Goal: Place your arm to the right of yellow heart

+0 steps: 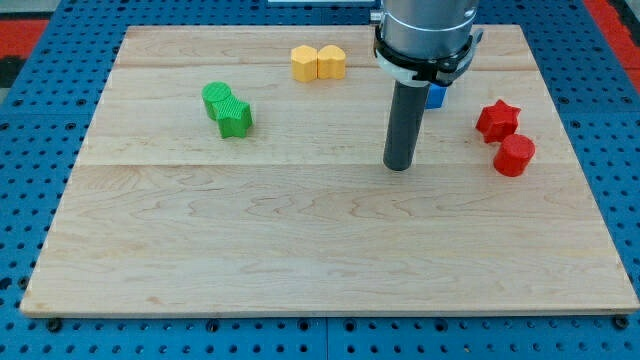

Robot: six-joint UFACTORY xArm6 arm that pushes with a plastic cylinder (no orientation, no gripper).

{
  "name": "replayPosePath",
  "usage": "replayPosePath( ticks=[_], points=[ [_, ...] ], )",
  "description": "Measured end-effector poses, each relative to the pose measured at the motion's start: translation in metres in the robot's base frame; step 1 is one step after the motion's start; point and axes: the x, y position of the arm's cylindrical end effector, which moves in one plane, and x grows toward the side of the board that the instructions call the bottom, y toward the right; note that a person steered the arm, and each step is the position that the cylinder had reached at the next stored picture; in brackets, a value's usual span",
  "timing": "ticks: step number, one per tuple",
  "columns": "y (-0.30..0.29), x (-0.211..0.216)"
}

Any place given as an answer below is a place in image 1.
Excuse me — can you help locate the yellow heart block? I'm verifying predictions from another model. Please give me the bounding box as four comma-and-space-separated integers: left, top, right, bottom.
317, 45, 346, 79

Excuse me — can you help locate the green star block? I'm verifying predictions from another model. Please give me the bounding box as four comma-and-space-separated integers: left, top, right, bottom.
214, 95, 253, 138

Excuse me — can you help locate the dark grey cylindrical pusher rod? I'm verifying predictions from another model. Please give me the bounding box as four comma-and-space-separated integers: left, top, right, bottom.
383, 81, 430, 171

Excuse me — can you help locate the green cylinder block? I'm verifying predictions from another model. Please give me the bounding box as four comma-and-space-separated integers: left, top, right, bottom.
201, 82, 232, 121

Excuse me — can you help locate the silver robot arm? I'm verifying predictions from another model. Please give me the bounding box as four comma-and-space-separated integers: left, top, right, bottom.
374, 0, 483, 87

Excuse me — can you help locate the light wooden board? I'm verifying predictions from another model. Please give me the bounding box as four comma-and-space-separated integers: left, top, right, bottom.
21, 25, 639, 318

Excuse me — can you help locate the yellow hexagon block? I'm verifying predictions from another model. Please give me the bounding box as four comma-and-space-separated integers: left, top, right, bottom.
290, 45, 318, 82

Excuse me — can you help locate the red cylinder block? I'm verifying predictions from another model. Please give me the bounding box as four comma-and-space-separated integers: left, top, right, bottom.
493, 134, 536, 177

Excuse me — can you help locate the red star block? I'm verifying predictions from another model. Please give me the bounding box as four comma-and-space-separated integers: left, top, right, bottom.
475, 99, 521, 143

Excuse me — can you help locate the blue cube block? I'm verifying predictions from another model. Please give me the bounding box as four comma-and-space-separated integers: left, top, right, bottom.
425, 84, 447, 110

